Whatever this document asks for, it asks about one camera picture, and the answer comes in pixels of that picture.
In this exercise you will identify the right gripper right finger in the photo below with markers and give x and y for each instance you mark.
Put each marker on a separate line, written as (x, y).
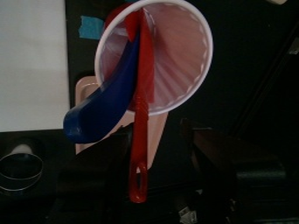
(233, 175)

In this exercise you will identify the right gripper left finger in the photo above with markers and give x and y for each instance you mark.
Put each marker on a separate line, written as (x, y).
(97, 180)

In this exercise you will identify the white cutting board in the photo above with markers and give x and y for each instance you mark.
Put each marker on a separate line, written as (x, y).
(30, 73)

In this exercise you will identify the blue toy spoon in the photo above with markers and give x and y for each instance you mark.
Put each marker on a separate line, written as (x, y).
(100, 116)

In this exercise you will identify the pink rectangular tray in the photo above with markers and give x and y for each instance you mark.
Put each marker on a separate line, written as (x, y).
(157, 131)

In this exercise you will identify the red plastic cup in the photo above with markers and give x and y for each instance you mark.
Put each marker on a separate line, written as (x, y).
(179, 58)

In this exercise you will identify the blue tape piece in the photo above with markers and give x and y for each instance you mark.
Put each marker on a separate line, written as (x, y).
(89, 27)

